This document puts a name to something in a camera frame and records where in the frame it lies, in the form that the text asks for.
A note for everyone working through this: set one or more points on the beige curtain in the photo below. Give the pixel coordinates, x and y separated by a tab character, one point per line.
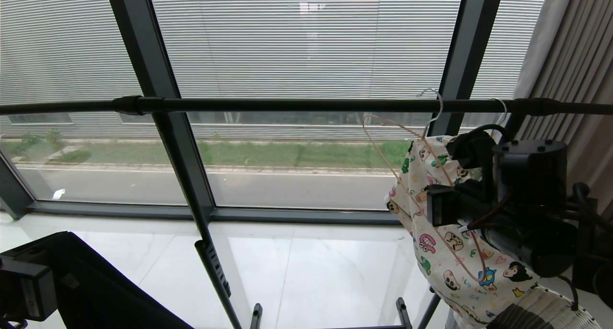
574	41

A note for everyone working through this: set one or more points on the cream printed garment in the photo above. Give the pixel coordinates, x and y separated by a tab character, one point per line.
450	271

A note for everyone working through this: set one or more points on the pink clothes hanger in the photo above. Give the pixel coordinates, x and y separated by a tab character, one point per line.
504	109
440	106

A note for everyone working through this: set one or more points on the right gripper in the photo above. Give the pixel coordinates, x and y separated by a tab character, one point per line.
527	243

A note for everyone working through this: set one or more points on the window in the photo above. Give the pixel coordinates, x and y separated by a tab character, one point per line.
306	41

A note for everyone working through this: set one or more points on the white laundry basket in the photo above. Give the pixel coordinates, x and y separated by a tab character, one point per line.
541	312

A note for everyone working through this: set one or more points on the black garment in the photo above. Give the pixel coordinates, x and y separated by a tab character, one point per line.
105	295

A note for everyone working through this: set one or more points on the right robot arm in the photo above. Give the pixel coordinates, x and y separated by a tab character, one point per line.
591	252

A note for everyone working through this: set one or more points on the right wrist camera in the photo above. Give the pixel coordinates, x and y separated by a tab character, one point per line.
531	171

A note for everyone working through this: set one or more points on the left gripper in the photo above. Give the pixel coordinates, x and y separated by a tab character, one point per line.
24	286

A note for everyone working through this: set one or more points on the black clothes rack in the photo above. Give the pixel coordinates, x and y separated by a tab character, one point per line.
287	105

